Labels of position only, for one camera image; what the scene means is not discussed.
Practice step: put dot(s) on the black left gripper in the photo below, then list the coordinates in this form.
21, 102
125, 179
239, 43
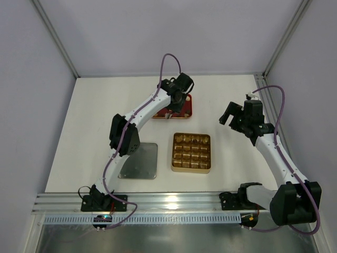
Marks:
176, 106

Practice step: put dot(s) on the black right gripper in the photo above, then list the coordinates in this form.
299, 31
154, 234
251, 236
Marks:
234, 119

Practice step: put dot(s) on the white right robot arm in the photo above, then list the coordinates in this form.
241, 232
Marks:
297, 199

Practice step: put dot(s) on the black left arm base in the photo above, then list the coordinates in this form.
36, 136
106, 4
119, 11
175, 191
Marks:
95, 201

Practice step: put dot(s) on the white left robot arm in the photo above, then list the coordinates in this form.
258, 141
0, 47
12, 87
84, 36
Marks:
124, 133

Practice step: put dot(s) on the gold chocolate box tray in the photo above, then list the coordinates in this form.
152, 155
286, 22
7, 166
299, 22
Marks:
191, 153

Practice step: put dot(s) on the red tray lid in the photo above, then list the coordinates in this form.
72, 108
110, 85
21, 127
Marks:
187, 108

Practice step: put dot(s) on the square metal plate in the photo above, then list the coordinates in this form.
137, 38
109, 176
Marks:
142, 165

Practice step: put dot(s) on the slotted cable duct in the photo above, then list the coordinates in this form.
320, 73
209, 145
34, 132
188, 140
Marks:
144, 219

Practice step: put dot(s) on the aluminium front rail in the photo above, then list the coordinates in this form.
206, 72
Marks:
146, 201

